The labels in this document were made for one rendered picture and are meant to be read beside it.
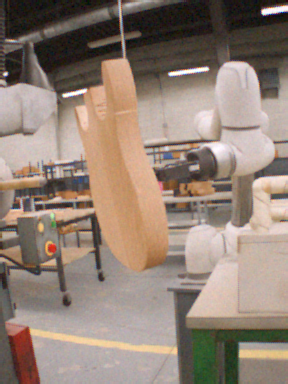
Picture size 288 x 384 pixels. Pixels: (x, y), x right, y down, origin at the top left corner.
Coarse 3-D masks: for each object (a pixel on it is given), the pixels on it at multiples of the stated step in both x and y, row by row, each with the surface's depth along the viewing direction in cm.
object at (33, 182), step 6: (12, 180) 109; (18, 180) 108; (24, 180) 107; (30, 180) 106; (36, 180) 105; (0, 186) 111; (6, 186) 110; (12, 186) 109; (18, 186) 108; (24, 186) 107; (30, 186) 106; (36, 186) 106
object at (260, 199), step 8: (256, 192) 67; (264, 192) 66; (256, 200) 67; (264, 200) 66; (256, 208) 67; (264, 208) 66; (256, 216) 67; (264, 216) 66; (264, 224) 66; (256, 232) 67; (264, 232) 66
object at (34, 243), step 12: (24, 216) 135; (36, 216) 134; (48, 216) 141; (24, 228) 134; (36, 228) 133; (48, 228) 140; (24, 240) 134; (36, 240) 133; (48, 240) 139; (24, 252) 135; (36, 252) 133; (48, 252) 138; (36, 264) 133
